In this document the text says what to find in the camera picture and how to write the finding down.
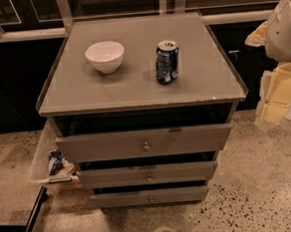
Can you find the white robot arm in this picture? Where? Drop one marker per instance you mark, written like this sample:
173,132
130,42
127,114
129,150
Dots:
278,37

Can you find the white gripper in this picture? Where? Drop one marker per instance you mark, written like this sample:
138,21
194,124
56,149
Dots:
285,36

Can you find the white ceramic bowl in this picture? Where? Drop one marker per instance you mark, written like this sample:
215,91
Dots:
105,56

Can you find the grey bottom drawer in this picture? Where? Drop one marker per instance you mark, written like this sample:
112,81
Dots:
157,196

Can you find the clear plastic bin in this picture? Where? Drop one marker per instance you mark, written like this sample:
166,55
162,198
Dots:
66,178

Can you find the metal railing frame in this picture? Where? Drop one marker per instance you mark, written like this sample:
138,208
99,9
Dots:
24,20

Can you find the blue soda can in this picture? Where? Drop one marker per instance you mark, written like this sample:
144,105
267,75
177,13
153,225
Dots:
166,61

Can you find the grey top drawer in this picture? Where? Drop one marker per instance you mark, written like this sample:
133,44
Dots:
144,143

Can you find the blue snack bag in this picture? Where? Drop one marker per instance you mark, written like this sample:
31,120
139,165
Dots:
55,161

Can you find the grey drawer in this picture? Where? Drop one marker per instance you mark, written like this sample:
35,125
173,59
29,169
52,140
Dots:
145,175
144,143
157,196

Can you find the grey drawer cabinet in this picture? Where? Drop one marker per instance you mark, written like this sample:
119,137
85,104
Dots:
80,100

